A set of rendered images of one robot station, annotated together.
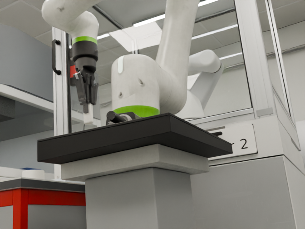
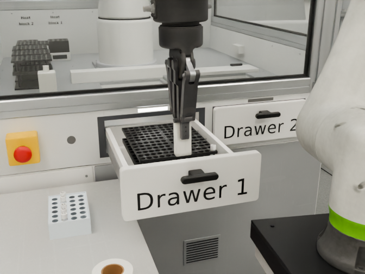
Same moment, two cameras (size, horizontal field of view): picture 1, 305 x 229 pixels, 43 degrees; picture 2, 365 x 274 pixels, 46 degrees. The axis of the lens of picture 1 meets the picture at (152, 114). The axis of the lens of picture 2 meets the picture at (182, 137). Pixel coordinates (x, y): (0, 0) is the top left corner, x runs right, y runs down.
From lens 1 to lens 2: 1.23 m
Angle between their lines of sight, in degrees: 55
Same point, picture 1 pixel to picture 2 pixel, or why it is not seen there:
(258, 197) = (290, 181)
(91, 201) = not seen: outside the picture
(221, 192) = not seen: hidden behind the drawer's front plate
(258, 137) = not seen: hidden behind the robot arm
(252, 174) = (290, 157)
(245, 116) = (300, 87)
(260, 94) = (322, 61)
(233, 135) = (284, 112)
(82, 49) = (199, 10)
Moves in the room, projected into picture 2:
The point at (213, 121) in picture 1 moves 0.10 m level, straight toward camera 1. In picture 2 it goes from (259, 87) to (285, 95)
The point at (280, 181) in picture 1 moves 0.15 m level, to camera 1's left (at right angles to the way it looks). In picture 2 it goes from (314, 164) to (286, 179)
